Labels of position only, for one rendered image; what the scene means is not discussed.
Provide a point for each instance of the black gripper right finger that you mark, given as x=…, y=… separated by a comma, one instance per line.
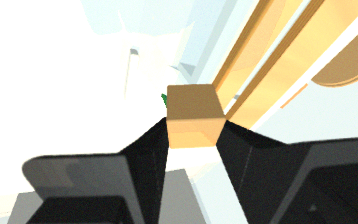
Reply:
x=266, y=173

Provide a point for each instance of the tan block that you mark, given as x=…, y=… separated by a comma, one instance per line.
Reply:
x=194, y=116

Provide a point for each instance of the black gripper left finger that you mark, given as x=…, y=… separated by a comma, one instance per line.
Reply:
x=136, y=173

